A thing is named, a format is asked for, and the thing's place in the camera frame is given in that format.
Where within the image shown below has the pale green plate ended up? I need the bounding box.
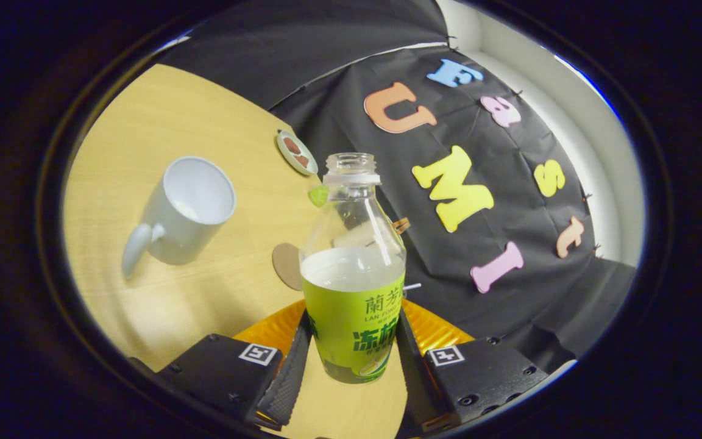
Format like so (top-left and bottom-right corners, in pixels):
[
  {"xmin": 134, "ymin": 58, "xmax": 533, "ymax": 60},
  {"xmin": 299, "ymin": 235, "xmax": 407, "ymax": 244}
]
[{"xmin": 276, "ymin": 129, "xmax": 319, "ymax": 177}]

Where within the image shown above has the pale grey cup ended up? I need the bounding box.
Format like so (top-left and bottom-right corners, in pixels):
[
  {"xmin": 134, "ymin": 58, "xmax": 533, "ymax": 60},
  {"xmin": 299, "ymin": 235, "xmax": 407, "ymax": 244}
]
[{"xmin": 121, "ymin": 156, "xmax": 237, "ymax": 280}]

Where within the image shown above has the wooden table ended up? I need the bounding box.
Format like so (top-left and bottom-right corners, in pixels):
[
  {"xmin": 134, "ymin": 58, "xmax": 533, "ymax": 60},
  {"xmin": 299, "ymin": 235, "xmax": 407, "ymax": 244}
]
[{"xmin": 62, "ymin": 63, "xmax": 410, "ymax": 439}]

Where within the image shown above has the round brown coaster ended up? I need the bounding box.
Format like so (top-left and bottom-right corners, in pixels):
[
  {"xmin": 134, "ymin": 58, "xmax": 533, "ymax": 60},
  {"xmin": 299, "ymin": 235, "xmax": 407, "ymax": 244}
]
[{"xmin": 272, "ymin": 243, "xmax": 306, "ymax": 291}]

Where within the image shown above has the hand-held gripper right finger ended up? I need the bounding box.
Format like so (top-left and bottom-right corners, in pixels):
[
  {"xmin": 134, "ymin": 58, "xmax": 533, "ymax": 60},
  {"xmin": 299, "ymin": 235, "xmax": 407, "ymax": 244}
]
[{"xmin": 395, "ymin": 299, "xmax": 550, "ymax": 435}]

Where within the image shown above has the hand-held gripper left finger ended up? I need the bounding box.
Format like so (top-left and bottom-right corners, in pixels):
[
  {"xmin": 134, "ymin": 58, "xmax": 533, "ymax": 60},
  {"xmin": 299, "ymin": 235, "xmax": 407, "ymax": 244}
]
[{"xmin": 156, "ymin": 299, "xmax": 312, "ymax": 430}]

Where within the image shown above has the green label juice bottle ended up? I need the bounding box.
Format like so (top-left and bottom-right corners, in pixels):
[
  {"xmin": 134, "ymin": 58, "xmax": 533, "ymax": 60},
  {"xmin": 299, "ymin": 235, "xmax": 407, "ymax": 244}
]
[{"xmin": 299, "ymin": 152, "xmax": 407, "ymax": 385}]

